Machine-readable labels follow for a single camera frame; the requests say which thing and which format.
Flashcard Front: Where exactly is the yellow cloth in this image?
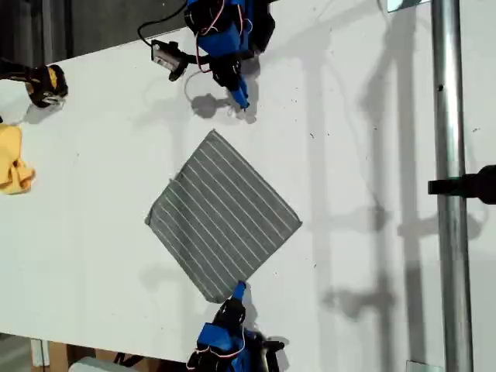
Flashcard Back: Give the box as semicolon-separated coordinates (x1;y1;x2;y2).
0;122;36;195

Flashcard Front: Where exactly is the white plastic container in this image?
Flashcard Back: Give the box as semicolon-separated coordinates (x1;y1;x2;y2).
68;356;135;372

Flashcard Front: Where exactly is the black camera box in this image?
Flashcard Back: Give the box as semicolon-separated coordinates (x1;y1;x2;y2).
261;335;286;352
150;38;185;82

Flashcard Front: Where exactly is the grey striped towel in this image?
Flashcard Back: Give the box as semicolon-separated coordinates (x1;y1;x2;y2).
144;129;304;305

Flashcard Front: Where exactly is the black camera cable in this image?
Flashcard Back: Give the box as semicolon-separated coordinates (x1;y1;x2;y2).
137;6;193;47

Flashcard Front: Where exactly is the black clamp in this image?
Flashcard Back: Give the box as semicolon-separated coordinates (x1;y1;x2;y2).
427;164;496;205

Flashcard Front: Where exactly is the black camera stalk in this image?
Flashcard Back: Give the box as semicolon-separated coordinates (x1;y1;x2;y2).
178;53;213;67

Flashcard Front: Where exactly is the brown cardboard box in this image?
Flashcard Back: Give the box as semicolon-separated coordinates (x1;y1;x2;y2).
46;340;191;372

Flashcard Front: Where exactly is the white table leg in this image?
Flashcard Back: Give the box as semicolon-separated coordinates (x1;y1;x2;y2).
29;339;50;367

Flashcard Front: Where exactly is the steel post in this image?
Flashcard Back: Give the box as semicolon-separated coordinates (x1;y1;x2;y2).
429;0;476;372

